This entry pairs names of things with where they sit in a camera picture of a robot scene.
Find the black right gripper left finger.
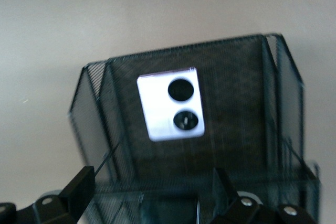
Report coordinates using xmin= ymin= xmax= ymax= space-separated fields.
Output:
xmin=15 ymin=165 xmax=96 ymax=224

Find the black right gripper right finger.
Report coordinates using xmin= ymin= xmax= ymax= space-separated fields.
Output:
xmin=212 ymin=167 xmax=266 ymax=224

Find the lilac flip phone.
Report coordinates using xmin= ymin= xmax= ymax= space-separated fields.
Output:
xmin=136 ymin=66 xmax=206 ymax=142

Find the black wire mesh tray organizer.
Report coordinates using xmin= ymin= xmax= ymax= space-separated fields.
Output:
xmin=67 ymin=33 xmax=321 ymax=224

